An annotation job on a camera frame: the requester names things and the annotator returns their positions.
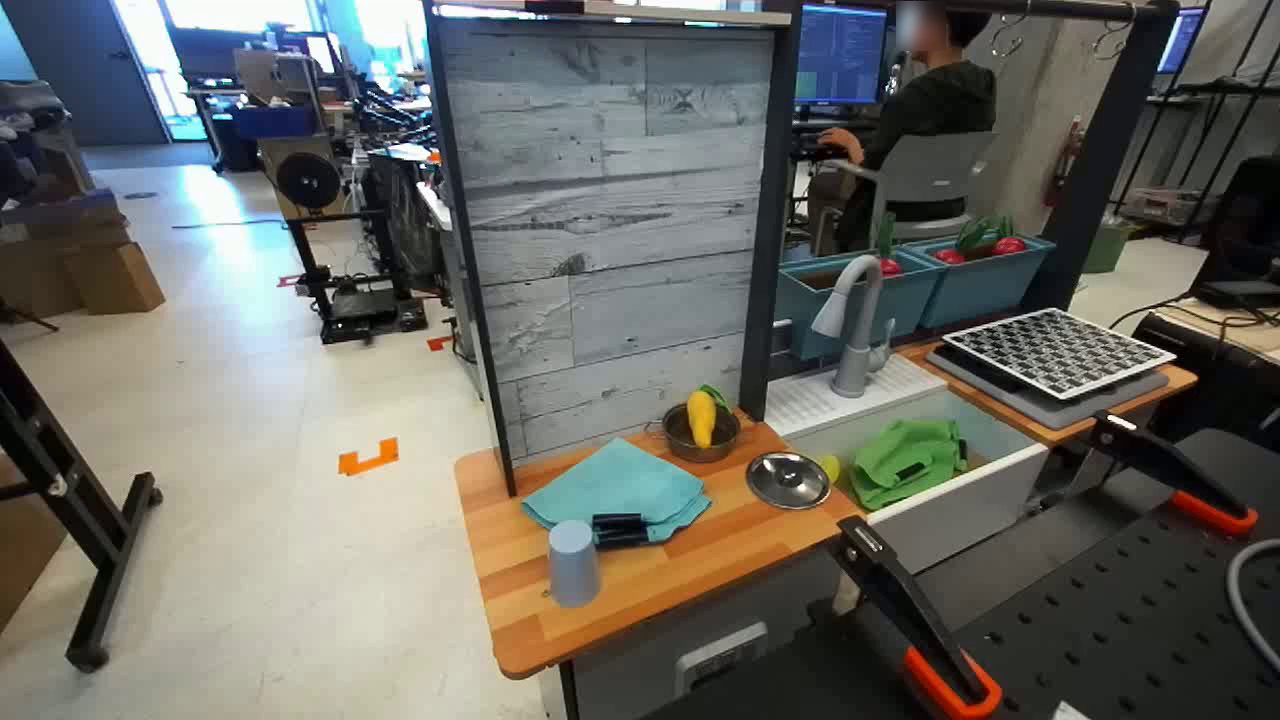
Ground teal folded cloth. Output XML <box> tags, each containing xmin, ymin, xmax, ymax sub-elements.
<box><xmin>525</xmin><ymin>440</ymin><xmax>711</xmax><ymax>545</ymax></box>

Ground white cable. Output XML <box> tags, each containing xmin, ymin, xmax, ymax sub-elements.
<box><xmin>1224</xmin><ymin>535</ymin><xmax>1280</xmax><ymax>675</ymax></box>

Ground left blue storage bin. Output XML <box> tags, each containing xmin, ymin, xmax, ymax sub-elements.
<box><xmin>775</xmin><ymin>253</ymin><xmax>940</xmax><ymax>364</ymax></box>

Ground right blue storage bin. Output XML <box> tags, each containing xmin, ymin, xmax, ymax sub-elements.
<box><xmin>898</xmin><ymin>239</ymin><xmax>1052</xmax><ymax>331</ymax></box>

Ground small black object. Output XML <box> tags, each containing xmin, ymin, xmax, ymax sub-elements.
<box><xmin>591</xmin><ymin>510</ymin><xmax>649</xmax><ymax>547</ymax></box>

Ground grey office chair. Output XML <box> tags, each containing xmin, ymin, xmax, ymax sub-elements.
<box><xmin>836</xmin><ymin>132</ymin><xmax>990</xmax><ymax>246</ymax></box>

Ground black orange clamp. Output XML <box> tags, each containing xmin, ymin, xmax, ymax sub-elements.
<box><xmin>1093</xmin><ymin>411</ymin><xmax>1258</xmax><ymax>535</ymax></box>
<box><xmin>836</xmin><ymin>514</ymin><xmax>1005</xmax><ymax>720</ymax></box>

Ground dark bowl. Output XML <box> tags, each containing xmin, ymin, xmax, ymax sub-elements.
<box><xmin>660</xmin><ymin>404</ymin><xmax>739</xmax><ymax>462</ymax></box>

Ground white sink basin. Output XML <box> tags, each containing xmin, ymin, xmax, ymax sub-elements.
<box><xmin>765</xmin><ymin>356</ymin><xmax>1047</xmax><ymax>571</ymax></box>

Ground black stand leg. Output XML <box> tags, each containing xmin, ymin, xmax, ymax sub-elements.
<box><xmin>0</xmin><ymin>344</ymin><xmax>164</xmax><ymax>670</ymax></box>

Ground small silver metal bowl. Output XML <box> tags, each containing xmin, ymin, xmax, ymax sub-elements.
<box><xmin>743</xmin><ymin>450</ymin><xmax>826</xmax><ymax>509</ymax></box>

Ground black machine on stand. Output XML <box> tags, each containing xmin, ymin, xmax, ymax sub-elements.
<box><xmin>259</xmin><ymin>136</ymin><xmax>426</xmax><ymax>344</ymax></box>

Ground grey plastic cup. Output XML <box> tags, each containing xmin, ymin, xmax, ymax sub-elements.
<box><xmin>548</xmin><ymin>520</ymin><xmax>600</xmax><ymax>606</ymax></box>

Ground black white dish rack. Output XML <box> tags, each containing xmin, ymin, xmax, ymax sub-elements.
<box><xmin>931</xmin><ymin>306</ymin><xmax>1166</xmax><ymax>428</ymax></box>

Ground blue storage bin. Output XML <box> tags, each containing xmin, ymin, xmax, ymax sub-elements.
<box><xmin>898</xmin><ymin>239</ymin><xmax>1052</xmax><ymax>331</ymax></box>
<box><xmin>775</xmin><ymin>253</ymin><xmax>940</xmax><ymax>364</ymax></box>

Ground grey tap faucet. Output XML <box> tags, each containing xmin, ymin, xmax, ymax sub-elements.
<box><xmin>813</xmin><ymin>255</ymin><xmax>885</xmax><ymax>399</ymax></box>

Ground grey wood backsplash panel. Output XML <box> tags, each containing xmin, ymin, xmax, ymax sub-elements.
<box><xmin>426</xmin><ymin>8</ymin><xmax>783</xmax><ymax>481</ymax></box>

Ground computer monitor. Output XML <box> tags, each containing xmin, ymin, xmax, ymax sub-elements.
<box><xmin>794</xmin><ymin>2</ymin><xmax>886</xmax><ymax>107</ymax></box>

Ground near black orange clamp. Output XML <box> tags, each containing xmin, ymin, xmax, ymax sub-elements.
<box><xmin>836</xmin><ymin>514</ymin><xmax>1005</xmax><ymax>720</ymax></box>

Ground seated person in dark top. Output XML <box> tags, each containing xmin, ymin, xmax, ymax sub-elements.
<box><xmin>817</xmin><ymin>8</ymin><xmax>997</xmax><ymax>168</ymax></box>

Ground yellow toy corn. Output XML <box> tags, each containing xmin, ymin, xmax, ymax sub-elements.
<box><xmin>682</xmin><ymin>391</ymin><xmax>718</xmax><ymax>446</ymax></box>

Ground cardboard boxes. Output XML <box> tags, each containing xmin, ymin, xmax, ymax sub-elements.
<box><xmin>0</xmin><ymin>191</ymin><xmax>164</xmax><ymax>316</ymax></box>

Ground green cloth in sink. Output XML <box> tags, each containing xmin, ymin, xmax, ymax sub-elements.
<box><xmin>847</xmin><ymin>421</ymin><xmax>966</xmax><ymax>510</ymax></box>

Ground far black orange clamp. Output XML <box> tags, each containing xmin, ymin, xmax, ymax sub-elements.
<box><xmin>1093</xmin><ymin>411</ymin><xmax>1258</xmax><ymax>535</ymax></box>

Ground black perforated table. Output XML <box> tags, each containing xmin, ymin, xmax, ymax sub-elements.
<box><xmin>653</xmin><ymin>428</ymin><xmax>1280</xmax><ymax>720</ymax></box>

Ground yellow green ball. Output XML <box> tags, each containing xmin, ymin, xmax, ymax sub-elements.
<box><xmin>817</xmin><ymin>450</ymin><xmax>845</xmax><ymax>482</ymax></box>

